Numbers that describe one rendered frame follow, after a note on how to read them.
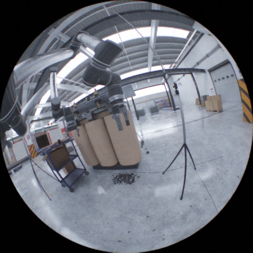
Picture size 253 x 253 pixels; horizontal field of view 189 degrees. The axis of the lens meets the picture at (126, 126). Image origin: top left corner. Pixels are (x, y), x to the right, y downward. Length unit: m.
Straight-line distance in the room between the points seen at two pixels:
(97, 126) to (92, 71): 0.97
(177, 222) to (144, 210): 0.42
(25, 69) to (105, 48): 0.46
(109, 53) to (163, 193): 1.33
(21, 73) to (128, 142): 1.31
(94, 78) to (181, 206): 1.32
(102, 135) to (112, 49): 1.15
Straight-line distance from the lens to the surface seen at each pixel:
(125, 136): 1.10
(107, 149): 1.34
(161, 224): 1.01
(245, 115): 4.18
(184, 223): 1.05
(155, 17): 4.52
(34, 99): 1.28
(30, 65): 0.62
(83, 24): 9.44
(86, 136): 1.55
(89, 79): 0.44
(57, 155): 1.56
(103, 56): 0.39
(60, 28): 7.82
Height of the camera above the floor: 1.01
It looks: 8 degrees down
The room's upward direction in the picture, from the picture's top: 16 degrees counter-clockwise
